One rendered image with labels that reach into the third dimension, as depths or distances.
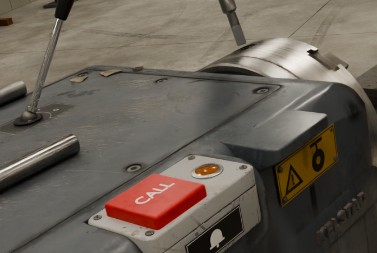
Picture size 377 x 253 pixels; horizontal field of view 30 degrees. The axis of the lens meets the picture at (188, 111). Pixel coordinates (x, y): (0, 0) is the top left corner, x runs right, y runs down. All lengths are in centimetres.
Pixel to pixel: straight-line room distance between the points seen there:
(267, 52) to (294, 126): 34
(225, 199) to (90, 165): 16
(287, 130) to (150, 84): 27
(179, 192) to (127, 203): 4
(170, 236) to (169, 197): 3
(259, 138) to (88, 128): 21
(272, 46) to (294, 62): 6
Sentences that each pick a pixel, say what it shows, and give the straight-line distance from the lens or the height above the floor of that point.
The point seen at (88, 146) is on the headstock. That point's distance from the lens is 73.
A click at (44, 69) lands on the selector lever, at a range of 85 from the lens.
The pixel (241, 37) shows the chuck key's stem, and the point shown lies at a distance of 105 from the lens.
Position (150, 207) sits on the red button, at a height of 127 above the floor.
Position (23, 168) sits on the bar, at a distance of 68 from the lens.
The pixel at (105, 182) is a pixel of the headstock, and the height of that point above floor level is 125.
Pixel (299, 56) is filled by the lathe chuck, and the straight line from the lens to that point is 101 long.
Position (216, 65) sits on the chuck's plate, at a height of 123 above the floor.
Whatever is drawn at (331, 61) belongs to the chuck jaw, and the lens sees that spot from 103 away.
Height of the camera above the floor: 151
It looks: 19 degrees down
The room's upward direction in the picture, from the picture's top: 11 degrees counter-clockwise
